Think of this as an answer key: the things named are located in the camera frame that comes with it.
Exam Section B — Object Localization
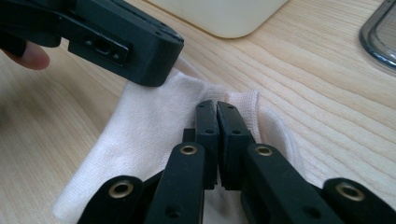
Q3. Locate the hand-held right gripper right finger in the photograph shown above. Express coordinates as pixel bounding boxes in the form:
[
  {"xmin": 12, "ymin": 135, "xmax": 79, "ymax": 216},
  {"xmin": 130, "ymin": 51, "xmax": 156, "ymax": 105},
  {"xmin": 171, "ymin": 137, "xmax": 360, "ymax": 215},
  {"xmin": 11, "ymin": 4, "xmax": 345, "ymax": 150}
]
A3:
[{"xmin": 217, "ymin": 101, "xmax": 256, "ymax": 191}]

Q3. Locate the white sock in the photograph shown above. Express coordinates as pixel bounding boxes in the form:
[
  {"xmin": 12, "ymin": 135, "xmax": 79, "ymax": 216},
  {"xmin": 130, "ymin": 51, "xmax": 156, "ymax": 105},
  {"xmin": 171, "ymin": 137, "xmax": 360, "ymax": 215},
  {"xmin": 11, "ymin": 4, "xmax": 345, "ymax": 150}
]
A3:
[{"xmin": 50, "ymin": 57, "xmax": 307, "ymax": 224}]

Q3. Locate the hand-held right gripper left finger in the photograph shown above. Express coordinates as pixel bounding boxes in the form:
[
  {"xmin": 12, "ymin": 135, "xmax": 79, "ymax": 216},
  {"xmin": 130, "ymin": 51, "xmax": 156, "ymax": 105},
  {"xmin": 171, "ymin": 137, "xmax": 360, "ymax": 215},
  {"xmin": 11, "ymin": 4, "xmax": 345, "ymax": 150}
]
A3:
[{"xmin": 194, "ymin": 100, "xmax": 220, "ymax": 190}]

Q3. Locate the cream plastic container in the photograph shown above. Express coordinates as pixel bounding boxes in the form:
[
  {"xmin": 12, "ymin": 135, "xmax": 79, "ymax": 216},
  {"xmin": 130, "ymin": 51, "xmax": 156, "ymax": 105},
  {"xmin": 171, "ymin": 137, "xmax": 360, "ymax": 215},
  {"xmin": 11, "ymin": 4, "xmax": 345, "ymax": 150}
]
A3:
[{"xmin": 146, "ymin": 0, "xmax": 290, "ymax": 39}]

